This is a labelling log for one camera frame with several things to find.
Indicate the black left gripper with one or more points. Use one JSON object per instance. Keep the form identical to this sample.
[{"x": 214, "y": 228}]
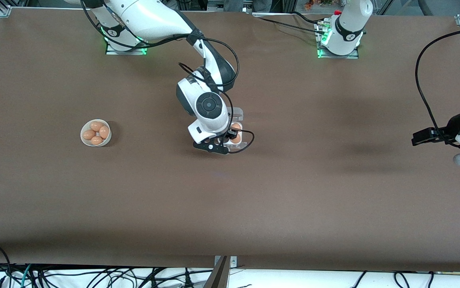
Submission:
[{"x": 449, "y": 127}]

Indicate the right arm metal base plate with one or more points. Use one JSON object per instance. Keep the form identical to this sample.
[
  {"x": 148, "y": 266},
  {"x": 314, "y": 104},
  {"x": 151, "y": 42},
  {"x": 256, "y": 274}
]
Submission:
[{"x": 125, "y": 52}]

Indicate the white round bowl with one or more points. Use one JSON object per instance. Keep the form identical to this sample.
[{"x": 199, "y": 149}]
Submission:
[{"x": 83, "y": 140}]

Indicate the brown table cover mat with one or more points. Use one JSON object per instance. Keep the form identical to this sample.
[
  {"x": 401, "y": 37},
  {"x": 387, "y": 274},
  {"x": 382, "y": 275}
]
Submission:
[{"x": 230, "y": 208}]

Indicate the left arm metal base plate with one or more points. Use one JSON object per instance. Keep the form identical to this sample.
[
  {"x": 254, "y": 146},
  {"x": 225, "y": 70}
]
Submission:
[{"x": 338, "y": 56}]

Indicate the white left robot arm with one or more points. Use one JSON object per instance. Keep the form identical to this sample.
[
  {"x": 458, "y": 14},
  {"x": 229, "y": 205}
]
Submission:
[{"x": 346, "y": 28}]

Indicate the brown egg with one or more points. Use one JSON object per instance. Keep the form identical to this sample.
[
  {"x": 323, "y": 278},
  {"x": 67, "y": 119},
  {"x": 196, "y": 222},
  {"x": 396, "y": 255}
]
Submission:
[
  {"x": 97, "y": 140},
  {"x": 236, "y": 125},
  {"x": 236, "y": 139},
  {"x": 104, "y": 132},
  {"x": 97, "y": 126},
  {"x": 89, "y": 134}
]

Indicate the clear plastic egg carton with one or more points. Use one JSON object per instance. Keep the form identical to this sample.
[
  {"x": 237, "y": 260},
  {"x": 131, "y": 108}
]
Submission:
[{"x": 238, "y": 114}]

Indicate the aluminium edge bracket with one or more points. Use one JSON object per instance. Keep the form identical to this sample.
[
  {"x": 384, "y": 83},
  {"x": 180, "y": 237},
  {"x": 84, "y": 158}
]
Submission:
[{"x": 234, "y": 262}]

